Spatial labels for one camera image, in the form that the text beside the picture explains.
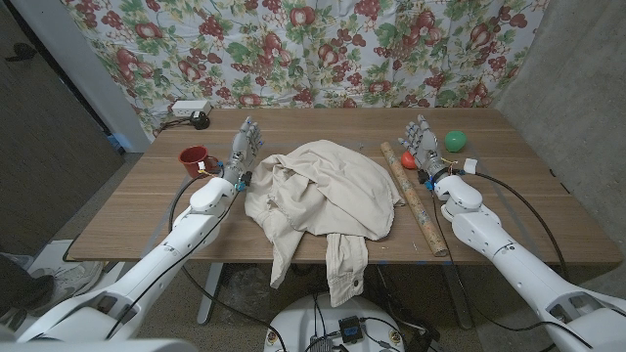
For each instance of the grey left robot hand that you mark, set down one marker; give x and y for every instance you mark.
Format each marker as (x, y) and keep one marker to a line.
(242, 149)

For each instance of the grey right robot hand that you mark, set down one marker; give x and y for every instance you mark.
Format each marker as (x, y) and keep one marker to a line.
(426, 146)

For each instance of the beige jacket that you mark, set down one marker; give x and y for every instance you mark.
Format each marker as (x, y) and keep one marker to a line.
(332, 195)

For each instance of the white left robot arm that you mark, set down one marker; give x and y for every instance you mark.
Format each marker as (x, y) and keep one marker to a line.
(161, 254)

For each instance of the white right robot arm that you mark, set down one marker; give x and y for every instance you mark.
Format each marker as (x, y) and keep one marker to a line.
(489, 234)

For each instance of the red ball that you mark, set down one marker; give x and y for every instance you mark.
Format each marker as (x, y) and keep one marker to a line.
(407, 161)

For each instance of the green ball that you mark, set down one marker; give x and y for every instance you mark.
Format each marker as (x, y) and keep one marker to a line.
(456, 141)

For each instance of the red cup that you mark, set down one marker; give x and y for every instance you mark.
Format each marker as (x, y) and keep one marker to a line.
(192, 155)

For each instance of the brown wrapping paper roll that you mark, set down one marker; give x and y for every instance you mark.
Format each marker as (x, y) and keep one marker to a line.
(415, 200)

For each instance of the black plug adapter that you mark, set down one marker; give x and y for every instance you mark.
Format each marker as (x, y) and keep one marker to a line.
(200, 120)

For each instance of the white power strip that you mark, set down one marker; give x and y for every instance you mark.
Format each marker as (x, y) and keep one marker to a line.
(191, 107)

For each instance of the floral fruit print backdrop cloth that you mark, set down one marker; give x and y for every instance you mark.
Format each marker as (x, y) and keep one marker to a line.
(303, 49)

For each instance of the crumpled clear plastic bag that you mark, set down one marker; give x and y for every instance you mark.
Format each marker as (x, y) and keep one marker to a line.
(244, 293)

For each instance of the white table leg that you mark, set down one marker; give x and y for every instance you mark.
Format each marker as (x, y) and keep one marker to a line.
(210, 293)

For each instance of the grey table leg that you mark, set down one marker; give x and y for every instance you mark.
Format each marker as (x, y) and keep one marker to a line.
(457, 298)

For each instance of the white robot torso base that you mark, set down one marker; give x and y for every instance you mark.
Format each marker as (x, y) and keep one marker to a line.
(303, 318)

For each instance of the small black box on torso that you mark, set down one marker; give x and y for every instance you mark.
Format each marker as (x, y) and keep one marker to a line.
(351, 330)

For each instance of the grey white sneaker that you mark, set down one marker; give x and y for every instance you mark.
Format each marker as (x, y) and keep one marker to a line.
(73, 281)

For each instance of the dark trouser leg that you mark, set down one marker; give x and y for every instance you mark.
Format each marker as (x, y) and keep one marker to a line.
(19, 288)

